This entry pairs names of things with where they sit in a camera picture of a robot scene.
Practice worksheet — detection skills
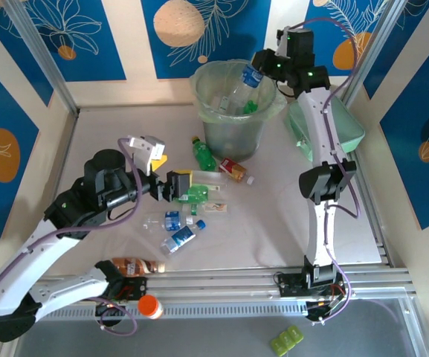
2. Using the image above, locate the clear bottle pale blue label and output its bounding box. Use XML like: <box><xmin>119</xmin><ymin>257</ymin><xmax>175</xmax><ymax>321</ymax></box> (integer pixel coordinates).
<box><xmin>221</xmin><ymin>63</ymin><xmax>266</xmax><ymax>115</ymax></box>

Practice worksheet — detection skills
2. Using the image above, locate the green soda bottle yellow cap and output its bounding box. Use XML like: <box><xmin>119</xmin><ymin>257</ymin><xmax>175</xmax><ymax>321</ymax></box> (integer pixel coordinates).
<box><xmin>172</xmin><ymin>184</ymin><xmax>212</xmax><ymax>205</ymax></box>
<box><xmin>190</xmin><ymin>135</ymin><xmax>218</xmax><ymax>173</ymax></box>

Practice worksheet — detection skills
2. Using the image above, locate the clear long plastic bottle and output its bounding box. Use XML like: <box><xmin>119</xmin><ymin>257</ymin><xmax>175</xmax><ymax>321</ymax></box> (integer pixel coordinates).
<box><xmin>190</xmin><ymin>170</ymin><xmax>230</xmax><ymax>191</ymax></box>

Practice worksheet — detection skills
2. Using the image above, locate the clear capless blue label bottle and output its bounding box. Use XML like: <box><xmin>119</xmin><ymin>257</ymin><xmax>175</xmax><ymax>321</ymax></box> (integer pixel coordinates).
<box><xmin>141</xmin><ymin>209</ymin><xmax>184</xmax><ymax>233</ymax></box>

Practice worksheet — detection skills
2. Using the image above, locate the clear bottle crane picture label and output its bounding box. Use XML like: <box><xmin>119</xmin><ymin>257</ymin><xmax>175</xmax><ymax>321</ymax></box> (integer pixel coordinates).
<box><xmin>183</xmin><ymin>199</ymin><xmax>230</xmax><ymax>225</ymax></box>

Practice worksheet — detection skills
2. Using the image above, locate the blue label bottle blue cap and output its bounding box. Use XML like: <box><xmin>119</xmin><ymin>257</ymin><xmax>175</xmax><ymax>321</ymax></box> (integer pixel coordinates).
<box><xmin>159</xmin><ymin>219</ymin><xmax>207</xmax><ymax>257</ymax></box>

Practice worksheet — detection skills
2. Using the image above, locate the red label tea bottle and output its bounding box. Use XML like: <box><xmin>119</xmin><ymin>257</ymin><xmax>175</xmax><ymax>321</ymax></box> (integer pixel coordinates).
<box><xmin>218</xmin><ymin>156</ymin><xmax>256</xmax><ymax>186</ymax></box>

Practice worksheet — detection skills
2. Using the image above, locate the brown coffee drink bottle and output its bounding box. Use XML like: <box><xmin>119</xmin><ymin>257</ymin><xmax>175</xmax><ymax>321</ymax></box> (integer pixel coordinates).
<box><xmin>112</xmin><ymin>257</ymin><xmax>167</xmax><ymax>277</ymax></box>

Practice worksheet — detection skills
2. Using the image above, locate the green plastic bin liner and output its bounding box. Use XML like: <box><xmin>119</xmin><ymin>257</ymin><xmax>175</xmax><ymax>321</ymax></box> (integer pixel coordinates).
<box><xmin>188</xmin><ymin>58</ymin><xmax>288</xmax><ymax>123</ymax></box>

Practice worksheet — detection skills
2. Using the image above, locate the grey translucent plastic bin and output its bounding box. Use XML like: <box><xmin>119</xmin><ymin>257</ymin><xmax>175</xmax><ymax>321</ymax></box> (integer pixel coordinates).
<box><xmin>195</xmin><ymin>61</ymin><xmax>279</xmax><ymax>163</ymax></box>

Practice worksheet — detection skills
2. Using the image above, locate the mint green zip case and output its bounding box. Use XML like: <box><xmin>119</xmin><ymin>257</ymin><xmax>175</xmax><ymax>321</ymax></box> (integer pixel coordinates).
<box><xmin>286</xmin><ymin>85</ymin><xmax>367</xmax><ymax>163</ymax></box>

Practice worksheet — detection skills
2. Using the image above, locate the left base wiring bundle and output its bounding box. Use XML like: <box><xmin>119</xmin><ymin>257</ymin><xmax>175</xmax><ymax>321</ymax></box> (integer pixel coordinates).
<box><xmin>94</xmin><ymin>297</ymin><xmax>126</xmax><ymax>323</ymax></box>

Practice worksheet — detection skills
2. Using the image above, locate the base wiring bundle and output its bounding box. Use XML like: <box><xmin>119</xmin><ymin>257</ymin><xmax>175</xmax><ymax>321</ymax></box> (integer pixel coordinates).
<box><xmin>94</xmin><ymin>297</ymin><xmax>126</xmax><ymax>323</ymax></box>
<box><xmin>305</xmin><ymin>285</ymin><xmax>356</xmax><ymax>323</ymax></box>

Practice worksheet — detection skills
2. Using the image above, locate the jar with orange lid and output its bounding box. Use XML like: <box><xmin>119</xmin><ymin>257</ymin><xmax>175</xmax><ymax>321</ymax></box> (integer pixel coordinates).
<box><xmin>138</xmin><ymin>295</ymin><xmax>164</xmax><ymax>320</ymax></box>

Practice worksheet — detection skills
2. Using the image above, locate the right base wiring bundle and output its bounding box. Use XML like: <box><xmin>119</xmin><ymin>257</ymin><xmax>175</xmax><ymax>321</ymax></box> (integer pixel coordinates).
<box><xmin>305</xmin><ymin>285</ymin><xmax>356</xmax><ymax>323</ymax></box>

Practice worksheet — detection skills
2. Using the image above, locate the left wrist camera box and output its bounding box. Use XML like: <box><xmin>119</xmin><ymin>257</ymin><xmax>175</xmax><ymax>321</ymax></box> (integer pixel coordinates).
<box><xmin>127</xmin><ymin>136</ymin><xmax>167</xmax><ymax>176</ymax></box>

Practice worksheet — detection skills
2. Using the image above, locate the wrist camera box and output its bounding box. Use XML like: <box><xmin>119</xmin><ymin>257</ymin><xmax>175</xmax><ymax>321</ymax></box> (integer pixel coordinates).
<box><xmin>275</xmin><ymin>26</ymin><xmax>288</xmax><ymax>57</ymax></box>
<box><xmin>127</xmin><ymin>136</ymin><xmax>167</xmax><ymax>176</ymax></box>

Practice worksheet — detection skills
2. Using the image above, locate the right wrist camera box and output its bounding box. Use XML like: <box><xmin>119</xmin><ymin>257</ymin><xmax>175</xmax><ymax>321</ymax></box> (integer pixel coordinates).
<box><xmin>275</xmin><ymin>26</ymin><xmax>288</xmax><ymax>57</ymax></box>

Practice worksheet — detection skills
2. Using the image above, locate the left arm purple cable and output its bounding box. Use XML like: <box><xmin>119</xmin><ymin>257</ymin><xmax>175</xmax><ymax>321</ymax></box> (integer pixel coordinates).
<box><xmin>0</xmin><ymin>137</ymin><xmax>143</xmax><ymax>335</ymax></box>

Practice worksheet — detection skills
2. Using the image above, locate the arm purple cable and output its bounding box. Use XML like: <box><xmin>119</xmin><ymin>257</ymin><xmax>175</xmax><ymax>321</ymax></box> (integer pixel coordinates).
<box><xmin>290</xmin><ymin>17</ymin><xmax>361</xmax><ymax>325</ymax></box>
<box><xmin>0</xmin><ymin>137</ymin><xmax>143</xmax><ymax>335</ymax></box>

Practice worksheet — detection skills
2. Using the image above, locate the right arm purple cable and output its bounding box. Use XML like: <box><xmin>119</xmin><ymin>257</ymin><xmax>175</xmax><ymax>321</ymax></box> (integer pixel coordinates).
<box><xmin>290</xmin><ymin>17</ymin><xmax>361</xmax><ymax>325</ymax></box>

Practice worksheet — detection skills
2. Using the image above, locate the aluminium frame post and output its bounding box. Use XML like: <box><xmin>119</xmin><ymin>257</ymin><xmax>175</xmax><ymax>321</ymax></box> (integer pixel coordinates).
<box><xmin>2</xmin><ymin>0</ymin><xmax>81</xmax><ymax>117</ymax></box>
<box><xmin>340</xmin><ymin>0</ymin><xmax>403</xmax><ymax>107</ymax></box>

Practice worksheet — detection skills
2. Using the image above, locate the long aluminium table rail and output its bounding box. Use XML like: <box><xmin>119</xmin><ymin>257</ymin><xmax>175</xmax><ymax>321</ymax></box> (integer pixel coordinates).
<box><xmin>7</xmin><ymin>266</ymin><xmax>418</xmax><ymax>303</ymax></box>

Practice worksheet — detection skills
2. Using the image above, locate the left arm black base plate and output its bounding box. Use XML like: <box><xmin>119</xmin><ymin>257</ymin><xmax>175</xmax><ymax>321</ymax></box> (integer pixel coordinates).
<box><xmin>109</xmin><ymin>277</ymin><xmax>149</xmax><ymax>302</ymax></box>

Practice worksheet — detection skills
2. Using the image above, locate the slotted grey cable duct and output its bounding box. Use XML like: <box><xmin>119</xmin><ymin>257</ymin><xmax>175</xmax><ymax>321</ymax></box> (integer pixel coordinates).
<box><xmin>22</xmin><ymin>301</ymin><xmax>312</xmax><ymax>321</ymax></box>

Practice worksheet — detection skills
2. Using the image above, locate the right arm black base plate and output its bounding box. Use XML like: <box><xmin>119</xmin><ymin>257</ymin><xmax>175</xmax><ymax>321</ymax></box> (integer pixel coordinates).
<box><xmin>276</xmin><ymin>272</ymin><xmax>349</xmax><ymax>298</ymax></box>

